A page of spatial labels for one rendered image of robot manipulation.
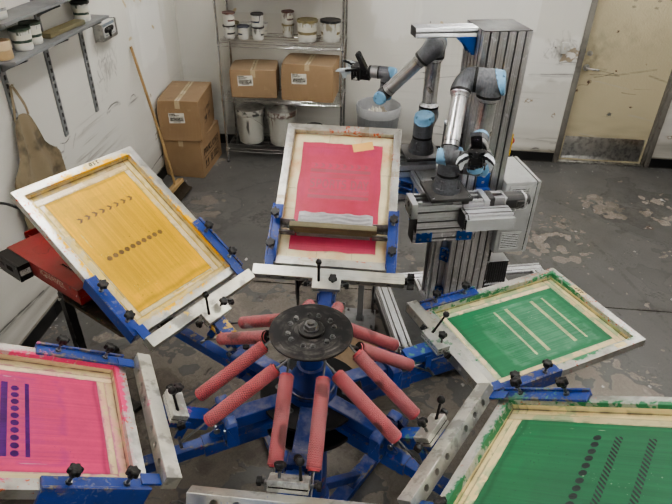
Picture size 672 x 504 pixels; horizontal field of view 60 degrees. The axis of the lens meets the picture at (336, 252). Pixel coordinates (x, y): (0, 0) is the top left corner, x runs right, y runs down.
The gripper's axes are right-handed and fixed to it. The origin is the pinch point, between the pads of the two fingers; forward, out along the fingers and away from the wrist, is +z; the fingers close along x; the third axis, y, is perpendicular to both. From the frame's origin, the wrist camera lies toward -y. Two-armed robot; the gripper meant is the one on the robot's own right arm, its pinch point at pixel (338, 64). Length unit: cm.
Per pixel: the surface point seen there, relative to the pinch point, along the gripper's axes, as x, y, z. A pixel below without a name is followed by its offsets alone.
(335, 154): -78, 12, -22
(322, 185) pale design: -96, 20, -20
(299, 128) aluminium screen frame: -72, 4, -1
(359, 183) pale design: -90, 20, -38
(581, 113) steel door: 285, 154, -177
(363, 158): -76, 13, -36
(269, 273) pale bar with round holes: -149, 33, -12
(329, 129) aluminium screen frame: -69, 4, -16
